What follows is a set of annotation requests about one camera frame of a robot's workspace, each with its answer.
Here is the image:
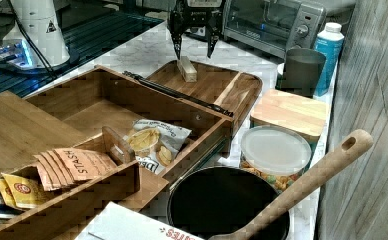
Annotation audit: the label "black cable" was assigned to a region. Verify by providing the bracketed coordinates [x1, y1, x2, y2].
[5, 0, 60, 79]

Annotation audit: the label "white snack packet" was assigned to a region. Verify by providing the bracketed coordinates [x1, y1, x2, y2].
[123, 119, 191, 175]

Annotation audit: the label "yellow tea bag packet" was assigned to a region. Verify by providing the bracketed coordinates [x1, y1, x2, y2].
[0, 173, 53, 209]

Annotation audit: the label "dark grey cup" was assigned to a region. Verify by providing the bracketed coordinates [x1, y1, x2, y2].
[277, 48, 326, 98]

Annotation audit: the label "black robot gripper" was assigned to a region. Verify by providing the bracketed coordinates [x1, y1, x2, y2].
[168, 0, 225, 59]

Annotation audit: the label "bamboo drawer organizer box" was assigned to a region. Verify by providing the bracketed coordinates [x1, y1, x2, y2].
[0, 67, 233, 240]

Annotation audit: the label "pale butter stick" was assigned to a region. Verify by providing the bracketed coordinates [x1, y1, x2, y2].
[177, 56, 197, 82]

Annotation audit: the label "dark wooden cutting board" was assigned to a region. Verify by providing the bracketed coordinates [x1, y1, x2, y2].
[147, 60, 262, 135]

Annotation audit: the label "light wooden lidded box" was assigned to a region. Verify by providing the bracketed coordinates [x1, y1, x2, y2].
[250, 89, 330, 143]

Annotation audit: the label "blue white bottle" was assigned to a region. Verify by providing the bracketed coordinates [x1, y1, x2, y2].
[314, 22, 344, 96]

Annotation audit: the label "black pan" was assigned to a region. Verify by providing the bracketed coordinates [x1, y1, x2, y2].
[167, 167, 278, 240]

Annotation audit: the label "orange Stash tea bags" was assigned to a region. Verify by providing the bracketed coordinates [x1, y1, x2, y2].
[34, 148, 117, 191]

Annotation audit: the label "wooden spoon handle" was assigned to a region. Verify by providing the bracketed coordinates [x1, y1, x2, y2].
[208, 129, 373, 240]

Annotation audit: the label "clear plastic snack container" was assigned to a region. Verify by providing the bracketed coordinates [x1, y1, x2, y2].
[240, 126, 312, 193]

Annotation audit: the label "silver toaster oven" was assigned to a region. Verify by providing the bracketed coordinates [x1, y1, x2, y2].
[223, 0, 326, 58]

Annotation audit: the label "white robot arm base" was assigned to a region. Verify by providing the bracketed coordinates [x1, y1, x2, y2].
[0, 0, 79, 74]

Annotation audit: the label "white cardboard box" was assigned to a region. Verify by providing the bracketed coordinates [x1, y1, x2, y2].
[74, 202, 203, 240]

